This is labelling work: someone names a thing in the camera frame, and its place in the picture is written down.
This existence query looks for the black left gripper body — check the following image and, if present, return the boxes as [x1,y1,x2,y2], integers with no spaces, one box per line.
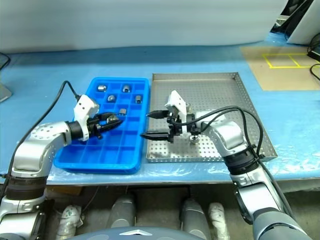
[86,115,104,140]

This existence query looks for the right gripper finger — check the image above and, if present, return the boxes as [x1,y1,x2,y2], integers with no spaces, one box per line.
[140,132,171,141]
[146,110,169,120]

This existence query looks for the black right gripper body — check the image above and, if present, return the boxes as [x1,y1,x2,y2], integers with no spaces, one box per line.
[166,105,183,144]

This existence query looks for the blue plastic compartment tray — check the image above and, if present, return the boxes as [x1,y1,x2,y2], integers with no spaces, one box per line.
[53,76,151,175]

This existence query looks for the perforated steel tray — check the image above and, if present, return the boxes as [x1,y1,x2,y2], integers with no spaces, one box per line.
[144,72,279,164]

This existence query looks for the brown cardboard piece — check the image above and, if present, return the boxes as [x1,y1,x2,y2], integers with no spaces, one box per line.
[47,185,84,196]

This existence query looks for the dark grey rounded robot leg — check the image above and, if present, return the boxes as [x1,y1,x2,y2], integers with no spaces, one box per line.
[180,198,211,240]
[109,194,137,229]

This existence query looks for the grey metal stand base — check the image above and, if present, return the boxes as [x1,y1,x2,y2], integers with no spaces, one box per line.
[0,73,13,103]

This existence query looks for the grey robot torso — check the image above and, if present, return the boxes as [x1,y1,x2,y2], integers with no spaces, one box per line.
[73,220,191,240]

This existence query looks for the brown mat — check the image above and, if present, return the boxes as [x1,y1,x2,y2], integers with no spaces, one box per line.
[240,45,320,92]

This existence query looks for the white board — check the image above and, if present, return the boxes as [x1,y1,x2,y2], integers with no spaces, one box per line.
[268,0,320,46]

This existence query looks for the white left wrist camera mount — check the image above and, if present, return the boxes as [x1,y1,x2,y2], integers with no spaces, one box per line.
[73,94,101,141]

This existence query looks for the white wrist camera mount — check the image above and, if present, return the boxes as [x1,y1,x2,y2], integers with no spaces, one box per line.
[164,90,189,137]
[73,94,101,141]

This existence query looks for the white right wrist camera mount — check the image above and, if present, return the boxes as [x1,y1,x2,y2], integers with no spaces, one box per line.
[164,90,189,137]

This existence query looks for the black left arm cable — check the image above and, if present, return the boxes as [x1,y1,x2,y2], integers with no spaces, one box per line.
[0,80,81,198]

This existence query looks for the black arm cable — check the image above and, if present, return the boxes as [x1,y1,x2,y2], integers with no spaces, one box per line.
[201,109,266,161]
[199,105,297,221]
[0,80,81,198]

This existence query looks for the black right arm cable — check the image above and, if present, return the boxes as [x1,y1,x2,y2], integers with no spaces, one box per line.
[201,109,266,161]
[199,105,297,221]

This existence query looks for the thin black cable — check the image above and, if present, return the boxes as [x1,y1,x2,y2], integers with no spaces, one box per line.
[306,33,320,84]
[0,51,12,74]

